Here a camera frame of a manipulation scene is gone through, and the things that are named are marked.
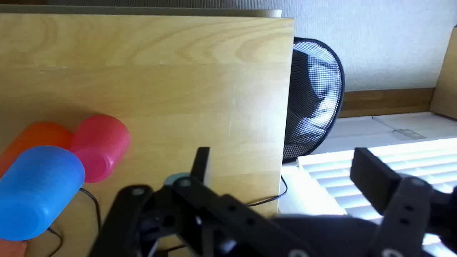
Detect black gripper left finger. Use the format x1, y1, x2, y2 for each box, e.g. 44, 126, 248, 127
88, 146, 315, 257

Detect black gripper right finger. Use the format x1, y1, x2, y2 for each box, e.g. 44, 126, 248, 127
348, 147, 457, 257

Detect blue plastic cup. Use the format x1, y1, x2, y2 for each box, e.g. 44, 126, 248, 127
0, 144, 87, 243

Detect white window blinds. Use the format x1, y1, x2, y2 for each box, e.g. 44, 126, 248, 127
297, 137, 457, 257

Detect red plastic cup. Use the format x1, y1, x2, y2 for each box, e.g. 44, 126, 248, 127
69, 113, 132, 184

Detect wooden baseboard strip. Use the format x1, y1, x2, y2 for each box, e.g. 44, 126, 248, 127
338, 87, 436, 118

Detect orange plastic cup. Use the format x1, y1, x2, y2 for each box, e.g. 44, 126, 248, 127
0, 121, 75, 178

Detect light wooden furniture panel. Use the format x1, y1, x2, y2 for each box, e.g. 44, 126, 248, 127
429, 26, 457, 121

